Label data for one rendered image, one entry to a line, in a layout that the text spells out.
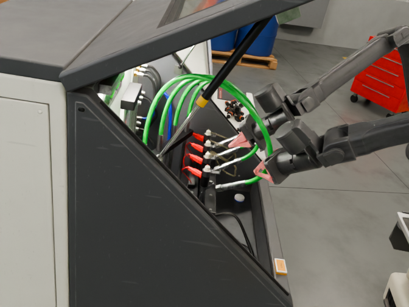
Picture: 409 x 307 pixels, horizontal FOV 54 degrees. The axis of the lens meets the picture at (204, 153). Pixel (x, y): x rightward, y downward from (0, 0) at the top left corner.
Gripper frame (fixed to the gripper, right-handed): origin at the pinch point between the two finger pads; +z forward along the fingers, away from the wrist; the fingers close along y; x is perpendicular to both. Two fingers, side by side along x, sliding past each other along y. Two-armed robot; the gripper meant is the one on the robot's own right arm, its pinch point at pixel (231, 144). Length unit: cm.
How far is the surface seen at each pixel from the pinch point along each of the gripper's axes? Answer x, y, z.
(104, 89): 34.0, 33.5, 0.4
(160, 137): -1.4, 12.6, 19.7
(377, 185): -224, -162, 13
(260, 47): -483, -34, 103
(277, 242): 6.1, -33.0, 3.1
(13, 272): 47, 11, 47
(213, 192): -5.0, -13.6, 18.1
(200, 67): -31.1, 21.6, 7.7
